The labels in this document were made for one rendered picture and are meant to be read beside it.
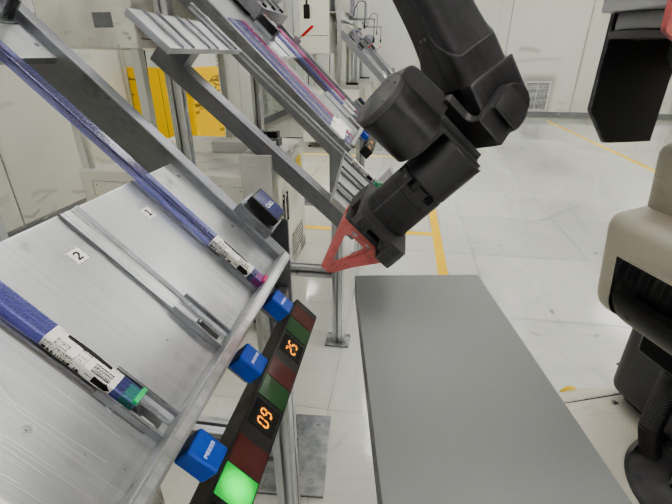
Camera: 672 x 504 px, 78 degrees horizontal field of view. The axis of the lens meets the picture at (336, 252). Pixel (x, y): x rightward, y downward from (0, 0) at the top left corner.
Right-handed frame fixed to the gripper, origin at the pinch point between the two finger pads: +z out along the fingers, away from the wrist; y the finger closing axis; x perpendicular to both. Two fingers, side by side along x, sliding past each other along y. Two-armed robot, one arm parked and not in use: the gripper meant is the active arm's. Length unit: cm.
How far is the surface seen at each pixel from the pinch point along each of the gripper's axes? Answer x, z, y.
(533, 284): 107, 5, -138
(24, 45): -42.9, 8.3, -4.6
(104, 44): -78, 40, -85
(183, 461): -1.7, 9.0, 23.6
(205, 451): -0.9, 7.8, 22.8
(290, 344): 3.5, 10.2, 3.3
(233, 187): -22, 46, -85
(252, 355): -1.0, 7.9, 11.4
